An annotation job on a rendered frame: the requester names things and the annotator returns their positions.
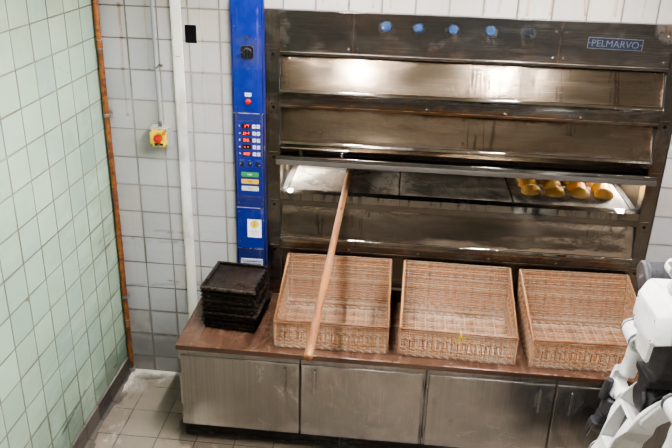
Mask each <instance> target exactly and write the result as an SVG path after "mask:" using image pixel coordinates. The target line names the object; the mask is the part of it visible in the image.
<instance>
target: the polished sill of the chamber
mask: <svg viewBox="0 0 672 448"><path fill-rule="evenodd" d="M341 193H342V192H338V191H322V190H305V189H289V188H282V190H281V192H280V199H287V200H303V201H319V202H335V203H339V201H340V197H341ZM345 203H351V204H367V205H383V206H399V207H415V208H431V209H447V210H463V211H479V212H495V213H511V214H527V215H543V216H559V217H575V218H591V219H606V220H622V221H639V216H640V214H639V213H638V211H637V210H632V209H615V208H599V207H583V206H566V205H550V204H534V203H517V202H501V201H485V200H469V199H452V198H436V197H420V196H403V195H387V194H371V193H354V192H348V193H347V197H346V202H345Z"/></svg>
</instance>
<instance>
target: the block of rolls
mask: <svg viewBox="0 0 672 448"><path fill-rule="evenodd" d="M516 180H517V182H519V183H518V185H519V187H520V188H522V189H521V193H522V194H524V195H530V196H534V195H538V194H539V193H540V188H539V187H538V186H537V182H536V181H535V179H519V178H516ZM540 182H541V183H543V185H542V186H543V189H545V190H546V192H545V194H546V196H548V197H552V198H561V197H563V196H564V195H565V192H564V190H563V189H562V188H561V187H562V186H561V183H560V182H559V181H553V180H540ZM563 183H564V184H565V185H567V186H566V189H567V190H568V191H570V196H571V197H573V198H578V199H586V198H588V197H589V196H590V193H589V191H588V190H587V189H586V187H585V185H584V184H583V183H582V182H570V181H563ZM586 185H588V186H591V191H592V192H593V193H594V197H595V198H597V199H602V200H610V199H612V198H613V197H614V194H613V192H612V191H611V190H610V187H609V185H608V184H605V183H588V182H586Z"/></svg>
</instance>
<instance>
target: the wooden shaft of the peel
mask: <svg viewBox="0 0 672 448"><path fill-rule="evenodd" d="M351 174H352V173H351V171H347V172H346V175H345V180H344V184H343V188H342V193H341V197H340V201H339V206H338V210H337V214H336V219H335V223H334V227H333V232H332V236H331V240H330V245H329V249H328V253H327V258H326V262H325V266H324V271H323V275H322V280H321V284H320V288H319V293H318V297H317V301H316V306H315V310H314V314H313V319H312V323H311V327H310V332H309V336H308V340H307V345H306V349H305V353H304V359H305V360H306V361H311V360H312V359H313V354H314V350H315V345H316V340H317V335H318V331H319V326H320V321H321V316H322V312H323V307H324V302H325V297H326V293H327V288H328V283H329V278H330V274H331V269H332V264H333V259H334V254H335V250H336V245H337V240H338V235H339V231H340V226H341V221H342V216H343V212H344V207H345V202H346V197H347V193H348V188H349V183H350V178H351Z"/></svg>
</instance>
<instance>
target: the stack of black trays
mask: <svg viewBox="0 0 672 448"><path fill-rule="evenodd" d="M269 269H270V266H264V265H254V264H244V263H235V262H225V261H217V263H216V264H215V266H214V267H213V269H212V270H211V271H210V273H209V274H208V276H207V277H206V279H205V280H204V282H203V283H202V284H201V286H200V289H201V290H200V292H202V293H201V295H200V296H202V298H201V299H200V300H202V302H201V303H200V305H202V307H201V308H202V309H204V310H203V311H202V312H203V314H202V316H201V317H203V318H202V319H201V321H203V323H202V324H204V325H205V327H212V328H220V329H227V330H235V331H242V332H250V333H254V331H255V330H256V329H257V327H258V325H259V323H260V321H261V319H262V318H263V316H264V314H265V312H266V310H267V308H268V306H269V305H270V303H271V302H270V300H271V298H270V296H271V294H270V293H271V291H270V290H268V289H269V287H270V286H269V285H270V283H271V282H268V281H269V280H270V278H269V277H270V276H271V275H269V272H270V271H269Z"/></svg>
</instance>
